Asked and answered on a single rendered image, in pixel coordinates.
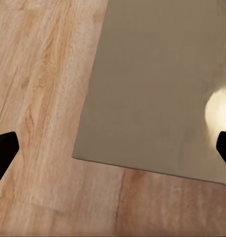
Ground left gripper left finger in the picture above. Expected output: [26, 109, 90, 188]
[0, 131, 19, 180]

